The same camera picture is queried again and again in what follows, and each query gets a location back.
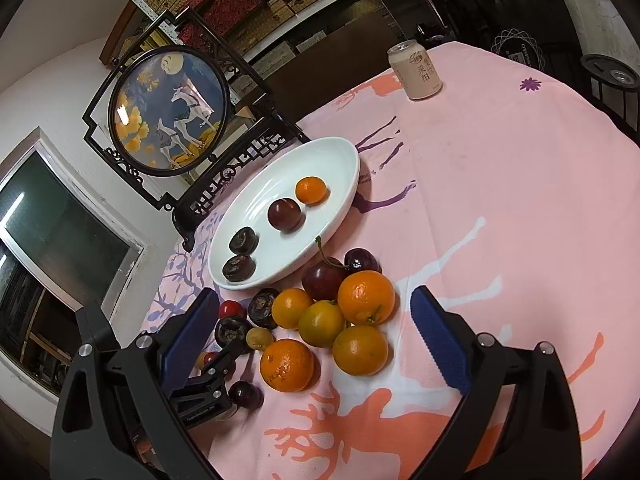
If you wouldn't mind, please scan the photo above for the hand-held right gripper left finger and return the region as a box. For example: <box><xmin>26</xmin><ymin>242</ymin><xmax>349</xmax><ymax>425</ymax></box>
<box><xmin>50</xmin><ymin>287</ymin><xmax>228</xmax><ymax>480</ymax></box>

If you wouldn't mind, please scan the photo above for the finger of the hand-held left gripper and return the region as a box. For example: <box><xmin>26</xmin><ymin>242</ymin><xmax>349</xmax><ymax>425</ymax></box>
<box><xmin>172</xmin><ymin>341</ymin><xmax>252</xmax><ymax>431</ymax></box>

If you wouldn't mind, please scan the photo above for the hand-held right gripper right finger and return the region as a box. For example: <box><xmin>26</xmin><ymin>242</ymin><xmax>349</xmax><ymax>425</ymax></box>
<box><xmin>410</xmin><ymin>286</ymin><xmax>584</xmax><ymax>480</ymax></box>

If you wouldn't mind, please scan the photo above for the dark water chestnut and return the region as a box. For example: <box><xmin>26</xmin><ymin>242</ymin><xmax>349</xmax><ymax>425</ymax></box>
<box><xmin>248</xmin><ymin>288</ymin><xmax>281</xmax><ymax>331</ymax></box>
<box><xmin>222</xmin><ymin>253</ymin><xmax>256</xmax><ymax>282</ymax></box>
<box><xmin>229</xmin><ymin>226</ymin><xmax>259</xmax><ymax>256</ymax></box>
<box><xmin>215</xmin><ymin>316</ymin><xmax>253</xmax><ymax>356</ymax></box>

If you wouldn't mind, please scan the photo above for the brown longan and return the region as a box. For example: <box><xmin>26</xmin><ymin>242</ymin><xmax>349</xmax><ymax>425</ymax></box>
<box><xmin>245</xmin><ymin>327</ymin><xmax>274</xmax><ymax>352</ymax></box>

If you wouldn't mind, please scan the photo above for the large orange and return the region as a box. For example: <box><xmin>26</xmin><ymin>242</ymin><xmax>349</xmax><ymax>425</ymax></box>
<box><xmin>337</xmin><ymin>270</ymin><xmax>397</xmax><ymax>326</ymax></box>

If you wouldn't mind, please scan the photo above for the yellowish orange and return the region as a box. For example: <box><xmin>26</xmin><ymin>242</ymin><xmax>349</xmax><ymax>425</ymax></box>
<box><xmin>298</xmin><ymin>300</ymin><xmax>347</xmax><ymax>348</ymax></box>

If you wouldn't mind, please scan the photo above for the large dark red cherry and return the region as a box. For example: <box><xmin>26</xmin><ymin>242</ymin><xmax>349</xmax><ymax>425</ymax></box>
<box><xmin>301</xmin><ymin>236</ymin><xmax>348</xmax><ymax>301</ymax></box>

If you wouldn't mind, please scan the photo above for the white oval plate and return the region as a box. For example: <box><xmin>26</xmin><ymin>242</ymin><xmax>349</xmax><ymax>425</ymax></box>
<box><xmin>207</xmin><ymin>137</ymin><xmax>362</xmax><ymax>288</ymax></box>

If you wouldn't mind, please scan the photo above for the dark red plum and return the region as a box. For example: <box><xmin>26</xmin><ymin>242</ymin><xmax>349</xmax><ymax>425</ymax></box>
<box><xmin>267</xmin><ymin>198</ymin><xmax>304</xmax><ymax>233</ymax></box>

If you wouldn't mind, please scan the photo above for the white framed window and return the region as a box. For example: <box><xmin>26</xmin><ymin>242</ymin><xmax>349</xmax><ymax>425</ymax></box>
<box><xmin>0</xmin><ymin>130</ymin><xmax>151</xmax><ymax>406</ymax></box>

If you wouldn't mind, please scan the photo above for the small tangerine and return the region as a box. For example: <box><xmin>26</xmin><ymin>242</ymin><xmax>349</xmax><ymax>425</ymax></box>
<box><xmin>295</xmin><ymin>176</ymin><xmax>329</xmax><ymax>206</ymax></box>

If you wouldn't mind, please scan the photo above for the round deer screen on stand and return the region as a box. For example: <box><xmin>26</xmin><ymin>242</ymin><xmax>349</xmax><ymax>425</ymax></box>
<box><xmin>82</xmin><ymin>7</ymin><xmax>311</xmax><ymax>253</ymax></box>

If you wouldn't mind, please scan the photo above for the beige beverage can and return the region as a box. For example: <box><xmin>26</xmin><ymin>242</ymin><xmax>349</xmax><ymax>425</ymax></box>
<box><xmin>387</xmin><ymin>39</ymin><xmax>443</xmax><ymax>102</ymax></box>

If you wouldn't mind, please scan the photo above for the brown board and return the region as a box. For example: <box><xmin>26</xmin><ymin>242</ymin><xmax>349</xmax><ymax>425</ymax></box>
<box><xmin>265</xmin><ymin>22</ymin><xmax>401</xmax><ymax>123</ymax></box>

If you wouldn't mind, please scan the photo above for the black round stool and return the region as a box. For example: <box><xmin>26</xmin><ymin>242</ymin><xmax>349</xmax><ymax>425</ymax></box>
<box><xmin>580</xmin><ymin>53</ymin><xmax>640</xmax><ymax>133</ymax></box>

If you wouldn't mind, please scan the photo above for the white shelf with boxes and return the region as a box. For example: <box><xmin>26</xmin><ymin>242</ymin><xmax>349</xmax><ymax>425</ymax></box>
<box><xmin>135</xmin><ymin>0</ymin><xmax>451</xmax><ymax>96</ymax></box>

